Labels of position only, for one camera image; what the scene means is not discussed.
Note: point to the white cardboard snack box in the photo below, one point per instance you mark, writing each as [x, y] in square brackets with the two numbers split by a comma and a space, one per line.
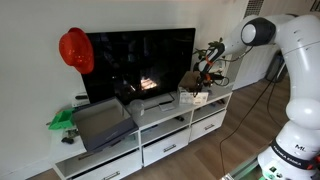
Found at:
[187, 92]

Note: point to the grey trash bin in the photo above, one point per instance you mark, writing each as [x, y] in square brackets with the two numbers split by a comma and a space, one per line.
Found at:
[277, 69]

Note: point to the potted green plant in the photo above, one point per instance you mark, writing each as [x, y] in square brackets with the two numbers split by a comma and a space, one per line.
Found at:
[200, 53]

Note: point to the black flat screen tv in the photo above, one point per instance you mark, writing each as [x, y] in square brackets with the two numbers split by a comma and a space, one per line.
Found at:
[138, 64]

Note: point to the white tv stand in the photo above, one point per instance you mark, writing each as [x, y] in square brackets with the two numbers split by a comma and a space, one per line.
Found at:
[159, 134]

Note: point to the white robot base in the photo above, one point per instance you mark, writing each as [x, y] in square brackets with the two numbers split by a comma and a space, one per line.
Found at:
[292, 155]

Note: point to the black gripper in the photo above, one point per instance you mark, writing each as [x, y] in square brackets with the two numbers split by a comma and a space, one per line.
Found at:
[206, 77]

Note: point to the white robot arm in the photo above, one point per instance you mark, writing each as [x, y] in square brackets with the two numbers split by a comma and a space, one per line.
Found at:
[298, 42]

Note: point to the translucent plastic cup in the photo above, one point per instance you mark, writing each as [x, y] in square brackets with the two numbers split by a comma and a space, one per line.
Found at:
[137, 108]

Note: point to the grey open cardboard box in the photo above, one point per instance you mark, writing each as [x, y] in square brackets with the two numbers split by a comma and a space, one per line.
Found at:
[103, 124]

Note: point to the green plastic bin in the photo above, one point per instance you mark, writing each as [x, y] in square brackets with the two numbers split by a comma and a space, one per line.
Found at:
[62, 120]

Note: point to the small black toy car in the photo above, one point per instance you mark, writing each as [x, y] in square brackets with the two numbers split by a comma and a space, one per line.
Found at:
[67, 140]

